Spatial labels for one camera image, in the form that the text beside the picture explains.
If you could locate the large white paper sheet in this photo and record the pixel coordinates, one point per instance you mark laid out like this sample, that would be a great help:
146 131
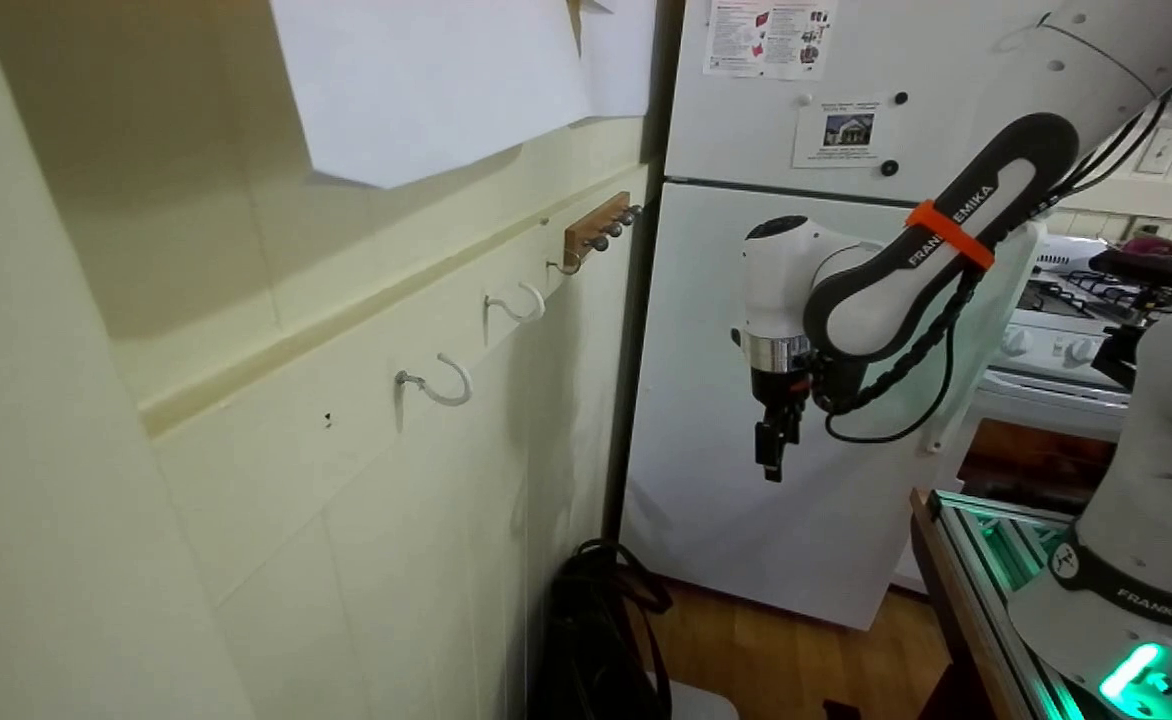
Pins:
426 90

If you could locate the printed flyer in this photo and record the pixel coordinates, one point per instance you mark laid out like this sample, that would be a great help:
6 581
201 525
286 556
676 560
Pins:
768 38

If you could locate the white refrigerator door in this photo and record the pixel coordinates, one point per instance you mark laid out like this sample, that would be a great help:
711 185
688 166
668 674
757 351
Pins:
696 450

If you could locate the note with house photo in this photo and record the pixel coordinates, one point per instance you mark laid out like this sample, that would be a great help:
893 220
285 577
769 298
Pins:
839 133

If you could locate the white freezer door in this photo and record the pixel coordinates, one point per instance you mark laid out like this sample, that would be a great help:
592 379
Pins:
746 130

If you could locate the small white paper sheet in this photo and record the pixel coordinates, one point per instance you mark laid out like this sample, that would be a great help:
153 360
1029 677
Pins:
618 60

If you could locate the white object on floor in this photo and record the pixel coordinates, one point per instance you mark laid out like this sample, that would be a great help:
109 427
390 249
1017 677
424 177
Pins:
696 702

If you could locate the oven door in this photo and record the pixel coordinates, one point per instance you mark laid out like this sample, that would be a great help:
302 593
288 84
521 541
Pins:
1031 460

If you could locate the white stove knob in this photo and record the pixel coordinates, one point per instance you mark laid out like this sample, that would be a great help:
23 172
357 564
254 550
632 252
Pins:
1081 350
1015 341

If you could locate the white wall hook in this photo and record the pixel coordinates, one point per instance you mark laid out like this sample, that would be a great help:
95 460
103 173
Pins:
568 268
524 310
446 394

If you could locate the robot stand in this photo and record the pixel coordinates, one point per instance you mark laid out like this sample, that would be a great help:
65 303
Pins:
976 560

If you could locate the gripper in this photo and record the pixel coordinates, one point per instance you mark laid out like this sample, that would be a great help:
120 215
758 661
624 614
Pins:
780 386

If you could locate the black bag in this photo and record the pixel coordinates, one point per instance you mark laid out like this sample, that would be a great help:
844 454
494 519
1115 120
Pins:
586 630

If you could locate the white wall switch plate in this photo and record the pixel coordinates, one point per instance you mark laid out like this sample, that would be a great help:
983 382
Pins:
1161 151

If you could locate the white refrigerator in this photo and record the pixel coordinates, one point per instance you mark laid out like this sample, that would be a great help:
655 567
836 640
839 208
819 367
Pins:
706 400

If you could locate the wooden peg rack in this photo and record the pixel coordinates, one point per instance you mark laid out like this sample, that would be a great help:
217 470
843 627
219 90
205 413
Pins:
594 222

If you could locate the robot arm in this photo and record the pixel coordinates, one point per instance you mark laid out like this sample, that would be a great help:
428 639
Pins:
1161 500

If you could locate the white stove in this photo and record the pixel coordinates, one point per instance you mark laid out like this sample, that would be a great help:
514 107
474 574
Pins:
1046 390

